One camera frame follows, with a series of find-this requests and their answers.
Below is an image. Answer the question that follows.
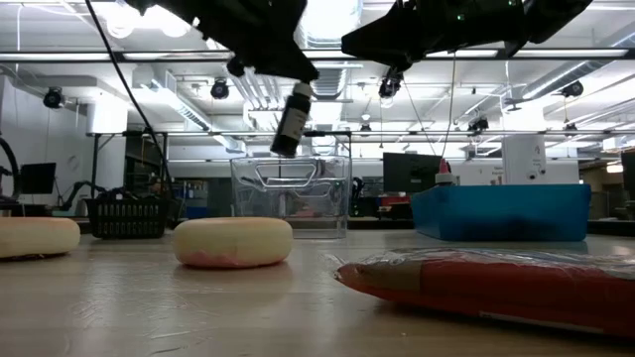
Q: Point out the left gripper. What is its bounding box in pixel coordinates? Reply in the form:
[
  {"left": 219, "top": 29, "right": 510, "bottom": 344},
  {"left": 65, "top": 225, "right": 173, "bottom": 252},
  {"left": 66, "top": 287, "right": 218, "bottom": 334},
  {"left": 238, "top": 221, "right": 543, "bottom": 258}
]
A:
[{"left": 196, "top": 0, "right": 320, "bottom": 83}]

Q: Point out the clear plastic bin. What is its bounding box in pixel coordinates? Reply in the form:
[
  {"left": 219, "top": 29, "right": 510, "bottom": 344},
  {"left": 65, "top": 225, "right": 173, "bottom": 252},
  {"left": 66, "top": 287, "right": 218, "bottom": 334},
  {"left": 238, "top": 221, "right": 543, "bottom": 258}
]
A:
[{"left": 229, "top": 155, "right": 352, "bottom": 240}]

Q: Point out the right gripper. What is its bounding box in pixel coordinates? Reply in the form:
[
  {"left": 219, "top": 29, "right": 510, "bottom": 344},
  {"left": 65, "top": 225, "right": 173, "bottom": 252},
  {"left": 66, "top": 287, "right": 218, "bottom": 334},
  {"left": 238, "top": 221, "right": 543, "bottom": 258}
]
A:
[{"left": 341, "top": 0, "right": 507, "bottom": 73}]

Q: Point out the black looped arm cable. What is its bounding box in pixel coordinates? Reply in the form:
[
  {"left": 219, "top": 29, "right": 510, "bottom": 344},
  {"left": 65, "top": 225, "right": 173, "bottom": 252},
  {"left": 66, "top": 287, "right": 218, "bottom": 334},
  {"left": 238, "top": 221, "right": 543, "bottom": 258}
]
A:
[{"left": 0, "top": 136, "right": 22, "bottom": 199}]

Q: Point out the black food colouring bottle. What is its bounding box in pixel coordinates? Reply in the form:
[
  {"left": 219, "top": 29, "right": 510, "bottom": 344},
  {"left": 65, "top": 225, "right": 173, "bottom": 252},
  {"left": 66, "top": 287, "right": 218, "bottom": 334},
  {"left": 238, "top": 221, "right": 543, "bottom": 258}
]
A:
[{"left": 269, "top": 81, "right": 315, "bottom": 159}]

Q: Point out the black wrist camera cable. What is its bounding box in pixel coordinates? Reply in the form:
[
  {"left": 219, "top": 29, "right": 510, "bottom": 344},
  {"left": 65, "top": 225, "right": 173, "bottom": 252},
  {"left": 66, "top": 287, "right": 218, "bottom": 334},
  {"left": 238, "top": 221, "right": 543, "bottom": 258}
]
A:
[{"left": 82, "top": 0, "right": 175, "bottom": 199}]

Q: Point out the black overhead beam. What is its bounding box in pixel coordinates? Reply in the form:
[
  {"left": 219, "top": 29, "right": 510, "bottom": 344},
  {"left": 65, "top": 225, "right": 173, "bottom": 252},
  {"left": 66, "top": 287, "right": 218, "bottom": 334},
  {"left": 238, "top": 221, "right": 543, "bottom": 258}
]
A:
[{"left": 0, "top": 48, "right": 635, "bottom": 64}]

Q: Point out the silver ventilation duct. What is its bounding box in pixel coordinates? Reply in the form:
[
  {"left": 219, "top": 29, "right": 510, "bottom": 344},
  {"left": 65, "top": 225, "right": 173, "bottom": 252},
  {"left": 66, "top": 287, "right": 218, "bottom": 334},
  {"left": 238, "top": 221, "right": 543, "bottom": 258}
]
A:
[{"left": 296, "top": 0, "right": 366, "bottom": 100}]

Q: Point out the blue plastic bin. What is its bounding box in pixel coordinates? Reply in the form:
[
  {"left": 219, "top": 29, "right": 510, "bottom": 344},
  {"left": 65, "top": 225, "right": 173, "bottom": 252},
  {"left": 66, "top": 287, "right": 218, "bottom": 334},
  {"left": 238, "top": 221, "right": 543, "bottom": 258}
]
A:
[{"left": 410, "top": 182, "right": 592, "bottom": 243}]

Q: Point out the red food colouring bottle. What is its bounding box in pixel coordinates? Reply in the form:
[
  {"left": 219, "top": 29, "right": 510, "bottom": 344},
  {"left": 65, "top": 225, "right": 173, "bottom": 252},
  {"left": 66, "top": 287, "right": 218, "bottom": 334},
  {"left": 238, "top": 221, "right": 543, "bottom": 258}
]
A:
[{"left": 435, "top": 158, "right": 457, "bottom": 187}]

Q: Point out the red popcorn bag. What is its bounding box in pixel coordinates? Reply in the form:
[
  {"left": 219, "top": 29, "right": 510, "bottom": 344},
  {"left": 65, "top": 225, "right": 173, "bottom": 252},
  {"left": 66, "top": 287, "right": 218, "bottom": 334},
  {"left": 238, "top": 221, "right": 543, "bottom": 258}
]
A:
[{"left": 324, "top": 247, "right": 635, "bottom": 341}]

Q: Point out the black metal station frame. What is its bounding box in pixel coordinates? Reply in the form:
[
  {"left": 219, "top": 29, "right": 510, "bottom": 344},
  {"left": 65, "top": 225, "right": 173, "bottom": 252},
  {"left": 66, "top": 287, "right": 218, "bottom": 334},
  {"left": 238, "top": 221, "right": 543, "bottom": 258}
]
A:
[{"left": 86, "top": 128, "right": 635, "bottom": 202}]

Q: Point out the large black monitor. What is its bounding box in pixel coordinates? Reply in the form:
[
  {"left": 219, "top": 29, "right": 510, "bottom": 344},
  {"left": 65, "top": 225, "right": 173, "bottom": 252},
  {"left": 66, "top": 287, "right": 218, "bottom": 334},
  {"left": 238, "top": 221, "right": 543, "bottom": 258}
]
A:
[{"left": 382, "top": 152, "right": 444, "bottom": 195}]

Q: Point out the black metal table frame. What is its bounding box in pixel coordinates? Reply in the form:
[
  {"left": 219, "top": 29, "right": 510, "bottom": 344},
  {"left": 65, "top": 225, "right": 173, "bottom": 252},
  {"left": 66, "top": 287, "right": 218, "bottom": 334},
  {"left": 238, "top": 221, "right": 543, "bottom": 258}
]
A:
[{"left": 73, "top": 216, "right": 635, "bottom": 238}]

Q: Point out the small black monitor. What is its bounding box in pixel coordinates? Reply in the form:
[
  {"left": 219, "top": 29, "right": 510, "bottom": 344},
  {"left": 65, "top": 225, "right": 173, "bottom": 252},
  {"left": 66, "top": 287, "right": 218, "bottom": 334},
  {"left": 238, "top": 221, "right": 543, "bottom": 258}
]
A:
[{"left": 19, "top": 162, "right": 58, "bottom": 195}]

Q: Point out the toy donut orange icing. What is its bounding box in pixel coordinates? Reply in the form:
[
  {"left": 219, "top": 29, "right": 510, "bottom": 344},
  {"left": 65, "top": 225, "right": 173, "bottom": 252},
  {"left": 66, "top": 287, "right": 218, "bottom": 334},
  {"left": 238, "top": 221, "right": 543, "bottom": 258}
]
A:
[{"left": 0, "top": 216, "right": 82, "bottom": 261}]

